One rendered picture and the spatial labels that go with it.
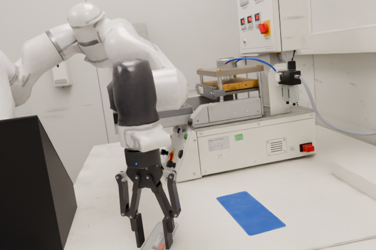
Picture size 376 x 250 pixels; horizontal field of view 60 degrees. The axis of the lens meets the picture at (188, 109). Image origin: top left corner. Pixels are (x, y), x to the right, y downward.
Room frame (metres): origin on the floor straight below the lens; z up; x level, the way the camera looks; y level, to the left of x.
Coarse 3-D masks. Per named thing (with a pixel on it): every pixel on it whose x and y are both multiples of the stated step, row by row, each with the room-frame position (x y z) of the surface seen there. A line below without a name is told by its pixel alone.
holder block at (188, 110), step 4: (180, 108) 1.15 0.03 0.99; (184, 108) 1.15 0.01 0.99; (188, 108) 1.15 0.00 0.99; (160, 112) 1.13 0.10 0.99; (164, 112) 1.13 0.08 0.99; (168, 112) 1.13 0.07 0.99; (172, 112) 1.14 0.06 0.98; (176, 112) 1.14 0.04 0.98; (180, 112) 1.14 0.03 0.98; (184, 112) 1.15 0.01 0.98; (188, 112) 1.15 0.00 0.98; (192, 112) 1.15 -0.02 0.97; (160, 116) 1.13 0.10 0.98; (164, 116) 1.13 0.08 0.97; (168, 116) 1.13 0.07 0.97; (172, 116) 1.14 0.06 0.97
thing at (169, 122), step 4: (176, 116) 1.13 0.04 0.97; (180, 116) 1.13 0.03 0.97; (184, 116) 1.14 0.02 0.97; (188, 116) 1.14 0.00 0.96; (160, 120) 1.12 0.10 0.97; (164, 120) 1.12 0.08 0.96; (168, 120) 1.12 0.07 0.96; (172, 120) 1.13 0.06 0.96; (176, 120) 1.13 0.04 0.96; (180, 120) 1.13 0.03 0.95; (184, 120) 1.14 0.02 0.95; (188, 120) 1.14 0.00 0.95; (116, 124) 1.11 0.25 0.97; (164, 124) 1.12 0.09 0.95; (168, 124) 1.12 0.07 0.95; (172, 124) 1.13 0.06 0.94; (176, 124) 1.13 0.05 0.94; (180, 124) 1.15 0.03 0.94; (184, 124) 1.16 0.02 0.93; (116, 128) 1.09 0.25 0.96; (116, 132) 1.09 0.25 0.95
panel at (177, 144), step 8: (184, 128) 1.20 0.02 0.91; (176, 136) 1.27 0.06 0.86; (176, 144) 1.23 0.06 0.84; (184, 144) 1.13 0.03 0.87; (168, 152) 1.30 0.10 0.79; (176, 152) 1.19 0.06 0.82; (184, 152) 1.09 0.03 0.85; (176, 160) 1.15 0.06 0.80; (176, 168) 1.12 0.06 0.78; (176, 176) 1.09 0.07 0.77
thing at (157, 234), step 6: (156, 228) 0.74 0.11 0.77; (162, 228) 0.74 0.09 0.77; (150, 234) 0.72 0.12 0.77; (156, 234) 0.71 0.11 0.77; (162, 234) 0.71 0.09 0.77; (150, 240) 0.69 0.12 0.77; (156, 240) 0.69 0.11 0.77; (162, 240) 0.69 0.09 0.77; (144, 246) 0.67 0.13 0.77; (150, 246) 0.67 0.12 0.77; (156, 246) 0.67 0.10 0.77; (162, 246) 0.66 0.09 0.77
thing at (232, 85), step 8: (216, 80) 1.38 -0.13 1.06; (224, 80) 1.28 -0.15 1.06; (232, 80) 1.28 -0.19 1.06; (240, 80) 1.26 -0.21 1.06; (248, 80) 1.22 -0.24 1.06; (256, 80) 1.20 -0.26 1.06; (216, 88) 1.17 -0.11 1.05; (224, 88) 1.18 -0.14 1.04; (232, 88) 1.18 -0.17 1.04; (240, 88) 1.19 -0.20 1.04; (248, 88) 1.20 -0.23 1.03; (256, 88) 1.20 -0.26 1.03
